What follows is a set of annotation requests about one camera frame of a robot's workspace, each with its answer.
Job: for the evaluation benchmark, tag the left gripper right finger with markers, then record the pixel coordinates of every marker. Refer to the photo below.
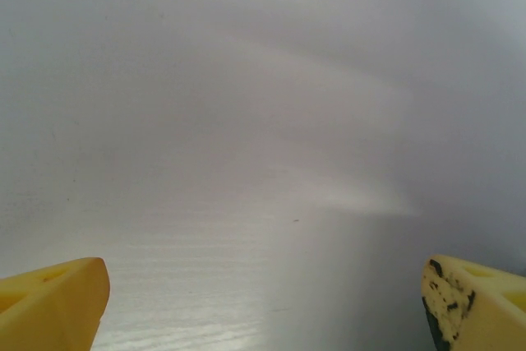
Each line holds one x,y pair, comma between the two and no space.
485,310

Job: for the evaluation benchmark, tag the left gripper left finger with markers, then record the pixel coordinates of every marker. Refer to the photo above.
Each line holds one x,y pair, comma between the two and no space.
53,306

